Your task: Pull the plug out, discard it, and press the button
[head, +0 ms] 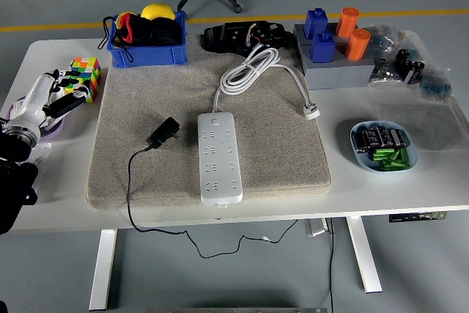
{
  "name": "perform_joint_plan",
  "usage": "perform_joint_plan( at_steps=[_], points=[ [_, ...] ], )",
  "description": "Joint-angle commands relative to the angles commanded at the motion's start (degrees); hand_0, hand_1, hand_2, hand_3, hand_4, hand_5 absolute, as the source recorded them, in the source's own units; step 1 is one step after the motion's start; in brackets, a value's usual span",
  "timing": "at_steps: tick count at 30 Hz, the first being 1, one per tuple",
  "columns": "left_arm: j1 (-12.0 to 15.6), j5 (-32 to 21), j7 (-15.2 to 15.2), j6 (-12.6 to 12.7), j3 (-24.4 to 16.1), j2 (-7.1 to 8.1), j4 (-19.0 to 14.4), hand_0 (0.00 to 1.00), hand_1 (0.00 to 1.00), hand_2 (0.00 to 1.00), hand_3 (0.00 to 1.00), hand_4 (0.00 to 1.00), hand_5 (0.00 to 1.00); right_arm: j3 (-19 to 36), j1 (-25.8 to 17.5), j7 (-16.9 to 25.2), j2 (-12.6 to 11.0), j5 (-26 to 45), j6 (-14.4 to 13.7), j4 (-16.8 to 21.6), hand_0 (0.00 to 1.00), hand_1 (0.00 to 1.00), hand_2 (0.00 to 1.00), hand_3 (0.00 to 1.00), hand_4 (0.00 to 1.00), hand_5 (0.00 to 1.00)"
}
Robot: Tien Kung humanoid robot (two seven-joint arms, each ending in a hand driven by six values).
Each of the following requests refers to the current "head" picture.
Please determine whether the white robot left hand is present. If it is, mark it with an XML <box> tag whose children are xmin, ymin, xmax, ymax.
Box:
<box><xmin>6</xmin><ymin>69</ymin><xmax>92</xmax><ymax>133</ymax></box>

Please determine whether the black plug adapter with cord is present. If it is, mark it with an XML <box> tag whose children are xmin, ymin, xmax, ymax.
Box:
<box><xmin>126</xmin><ymin>117</ymin><xmax>298</xmax><ymax>259</ymax></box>

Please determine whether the white power strip with cable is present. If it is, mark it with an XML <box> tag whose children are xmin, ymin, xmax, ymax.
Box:
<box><xmin>196</xmin><ymin>45</ymin><xmax>322</xmax><ymax>207</ymax></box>

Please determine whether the purple plate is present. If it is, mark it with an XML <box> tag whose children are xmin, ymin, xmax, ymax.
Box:
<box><xmin>7</xmin><ymin>95</ymin><xmax>67</xmax><ymax>139</ymax></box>

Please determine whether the clear bag of small parts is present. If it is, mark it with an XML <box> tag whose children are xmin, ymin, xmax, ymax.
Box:
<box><xmin>27</xmin><ymin>140</ymin><xmax>52</xmax><ymax>163</ymax></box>

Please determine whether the colourful puzzle cube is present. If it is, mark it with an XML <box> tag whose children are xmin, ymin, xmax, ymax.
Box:
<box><xmin>69</xmin><ymin>56</ymin><xmax>103</xmax><ymax>104</ymax></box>

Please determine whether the blue plastic bin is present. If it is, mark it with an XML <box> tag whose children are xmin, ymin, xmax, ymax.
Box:
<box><xmin>106</xmin><ymin>11</ymin><xmax>188</xmax><ymax>69</ymax></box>

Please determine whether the yellow ball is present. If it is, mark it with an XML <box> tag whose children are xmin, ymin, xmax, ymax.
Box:
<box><xmin>141</xmin><ymin>3</ymin><xmax>177</xmax><ymax>21</ymax></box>

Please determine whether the white table leg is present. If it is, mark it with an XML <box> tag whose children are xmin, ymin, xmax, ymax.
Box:
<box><xmin>89</xmin><ymin>229</ymin><xmax>118</xmax><ymax>311</ymax></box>
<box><xmin>346</xmin><ymin>216</ymin><xmax>383</xmax><ymax>294</ymax></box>

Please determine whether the black electronic device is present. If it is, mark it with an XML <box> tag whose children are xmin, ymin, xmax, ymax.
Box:
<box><xmin>203</xmin><ymin>20</ymin><xmax>290</xmax><ymax>56</ymax></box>

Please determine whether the grey-brown mat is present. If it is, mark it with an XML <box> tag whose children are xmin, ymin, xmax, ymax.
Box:
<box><xmin>86</xmin><ymin>34</ymin><xmax>333</xmax><ymax>211</ymax></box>

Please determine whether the blue block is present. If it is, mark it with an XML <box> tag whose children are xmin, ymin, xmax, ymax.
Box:
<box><xmin>309</xmin><ymin>30</ymin><xmax>336</xmax><ymax>64</ymax></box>
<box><xmin>303</xmin><ymin>7</ymin><xmax>329</xmax><ymax>39</ymax></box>

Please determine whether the grey block base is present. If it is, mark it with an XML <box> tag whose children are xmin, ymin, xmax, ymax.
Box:
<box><xmin>292</xmin><ymin>22</ymin><xmax>376</xmax><ymax>91</ymax></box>

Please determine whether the orange cylinder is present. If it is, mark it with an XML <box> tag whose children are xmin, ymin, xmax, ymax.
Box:
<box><xmin>335</xmin><ymin>7</ymin><xmax>359</xmax><ymax>39</ymax></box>
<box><xmin>346</xmin><ymin>28</ymin><xmax>372</xmax><ymax>62</ymax></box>

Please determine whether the light blue dish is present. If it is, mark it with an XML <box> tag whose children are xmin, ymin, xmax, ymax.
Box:
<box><xmin>350</xmin><ymin>120</ymin><xmax>419</xmax><ymax>174</ymax></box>

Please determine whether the clear bag of screws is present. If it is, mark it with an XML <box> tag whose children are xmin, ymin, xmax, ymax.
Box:
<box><xmin>367</xmin><ymin>56</ymin><xmax>402</xmax><ymax>87</ymax></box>

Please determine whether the clear bag of blue parts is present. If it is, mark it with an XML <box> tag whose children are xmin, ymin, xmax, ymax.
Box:
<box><xmin>366</xmin><ymin>23</ymin><xmax>399</xmax><ymax>52</ymax></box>
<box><xmin>417</xmin><ymin>66</ymin><xmax>454</xmax><ymax>103</ymax></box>

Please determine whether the clear bag of black capacitors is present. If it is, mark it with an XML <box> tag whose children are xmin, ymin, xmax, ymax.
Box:
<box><xmin>394</xmin><ymin>32</ymin><xmax>428</xmax><ymax>86</ymax></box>

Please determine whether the large empty clear bag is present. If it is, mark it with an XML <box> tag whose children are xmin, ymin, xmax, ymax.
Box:
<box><xmin>369</xmin><ymin>98</ymin><xmax>469</xmax><ymax>152</ymax></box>

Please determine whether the black table control panel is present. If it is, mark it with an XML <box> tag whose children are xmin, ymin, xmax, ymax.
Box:
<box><xmin>388</xmin><ymin>211</ymin><xmax>448</xmax><ymax>224</ymax></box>

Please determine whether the black drawstring pouch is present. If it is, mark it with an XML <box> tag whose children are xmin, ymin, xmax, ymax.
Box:
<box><xmin>97</xmin><ymin>12</ymin><xmax>184</xmax><ymax>63</ymax></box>

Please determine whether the silver metal bracket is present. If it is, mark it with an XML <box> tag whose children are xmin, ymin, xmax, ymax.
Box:
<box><xmin>303</xmin><ymin>218</ymin><xmax>329</xmax><ymax>237</ymax></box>

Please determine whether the black hanging cable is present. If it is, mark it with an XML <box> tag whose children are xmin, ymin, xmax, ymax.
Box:
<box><xmin>328</xmin><ymin>217</ymin><xmax>336</xmax><ymax>313</ymax></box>

